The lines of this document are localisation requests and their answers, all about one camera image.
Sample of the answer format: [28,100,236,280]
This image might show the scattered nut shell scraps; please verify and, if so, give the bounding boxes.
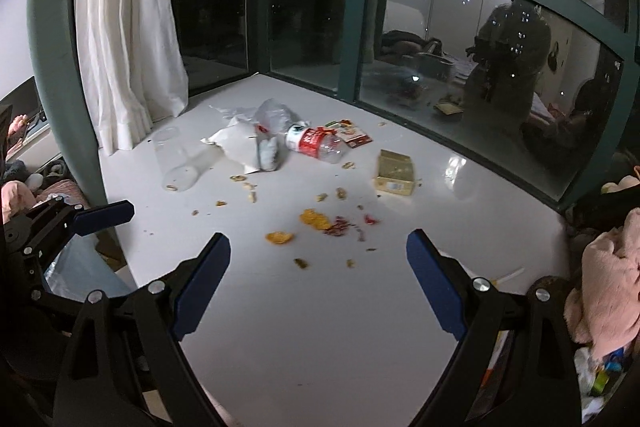
[190,121,388,269]

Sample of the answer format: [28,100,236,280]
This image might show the clear plastic bag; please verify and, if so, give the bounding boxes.
[44,234,133,300]

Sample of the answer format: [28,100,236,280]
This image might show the white paper bag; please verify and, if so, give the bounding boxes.
[201,117,263,175]

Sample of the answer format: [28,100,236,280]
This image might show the red white snack packet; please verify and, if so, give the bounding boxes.
[325,119,374,150]

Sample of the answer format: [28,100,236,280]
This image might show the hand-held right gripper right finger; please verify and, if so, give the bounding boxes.
[406,228,615,427]

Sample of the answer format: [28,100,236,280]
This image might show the white plastic bag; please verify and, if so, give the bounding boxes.
[209,98,301,142]

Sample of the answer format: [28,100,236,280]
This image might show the thin white stick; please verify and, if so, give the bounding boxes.
[492,266,526,284]

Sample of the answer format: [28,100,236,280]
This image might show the grey white tissue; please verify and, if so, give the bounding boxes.
[257,137,281,172]

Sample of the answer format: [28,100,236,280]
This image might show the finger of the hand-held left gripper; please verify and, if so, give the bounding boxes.
[2,199,136,259]
[15,252,136,309]

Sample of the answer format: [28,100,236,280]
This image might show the gold cardboard box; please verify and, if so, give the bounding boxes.
[372,149,417,196]

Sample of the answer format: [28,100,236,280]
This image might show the white printed cloth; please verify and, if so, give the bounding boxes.
[575,347,632,400]

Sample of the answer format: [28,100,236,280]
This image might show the grey fuzzy slipper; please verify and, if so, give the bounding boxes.
[11,159,69,192]

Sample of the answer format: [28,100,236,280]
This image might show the white curtain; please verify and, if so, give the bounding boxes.
[74,0,190,155]

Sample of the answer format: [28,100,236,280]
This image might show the large orange peel piece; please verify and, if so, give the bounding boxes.
[299,208,331,231]

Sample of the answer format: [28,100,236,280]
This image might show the clear bottle with red label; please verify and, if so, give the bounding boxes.
[285,122,349,165]

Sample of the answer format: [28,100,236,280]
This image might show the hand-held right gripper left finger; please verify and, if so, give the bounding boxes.
[52,232,232,427]

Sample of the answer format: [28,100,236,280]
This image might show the pink fuzzy cloth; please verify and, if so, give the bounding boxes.
[0,181,36,224]

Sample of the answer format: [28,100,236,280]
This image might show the dark patterned cloth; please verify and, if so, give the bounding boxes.
[567,186,640,238]

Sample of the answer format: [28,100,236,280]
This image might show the teal window frame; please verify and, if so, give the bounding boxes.
[27,0,640,219]

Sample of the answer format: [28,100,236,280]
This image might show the torn red wrapper scraps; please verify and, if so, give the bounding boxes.
[327,216,362,238]

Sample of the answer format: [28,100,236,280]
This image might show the clear plastic cup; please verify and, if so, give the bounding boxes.
[152,126,217,192]

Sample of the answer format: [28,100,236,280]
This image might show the small white pink plush toy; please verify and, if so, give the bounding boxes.
[600,174,640,196]

